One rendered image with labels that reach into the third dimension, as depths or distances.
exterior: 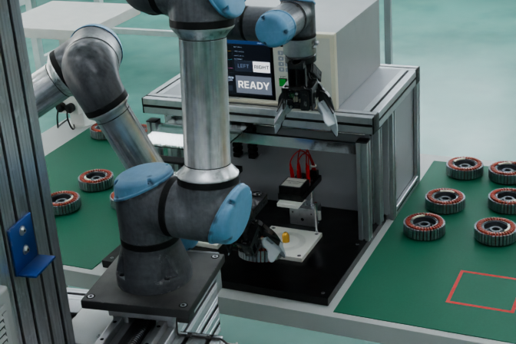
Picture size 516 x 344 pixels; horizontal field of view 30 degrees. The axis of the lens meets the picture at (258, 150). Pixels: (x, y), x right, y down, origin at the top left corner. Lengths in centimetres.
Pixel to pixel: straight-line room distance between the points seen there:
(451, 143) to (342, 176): 255
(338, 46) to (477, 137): 289
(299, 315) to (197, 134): 75
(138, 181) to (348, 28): 95
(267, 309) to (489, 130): 321
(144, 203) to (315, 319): 68
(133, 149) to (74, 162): 135
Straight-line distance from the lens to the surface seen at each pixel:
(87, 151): 340
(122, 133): 197
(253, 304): 238
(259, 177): 283
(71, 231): 284
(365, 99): 259
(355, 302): 236
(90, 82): 194
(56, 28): 323
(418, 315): 231
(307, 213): 265
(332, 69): 247
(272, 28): 201
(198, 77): 170
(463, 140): 527
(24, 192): 171
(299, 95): 217
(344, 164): 270
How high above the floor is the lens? 198
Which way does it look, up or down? 22 degrees down
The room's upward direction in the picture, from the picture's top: 4 degrees counter-clockwise
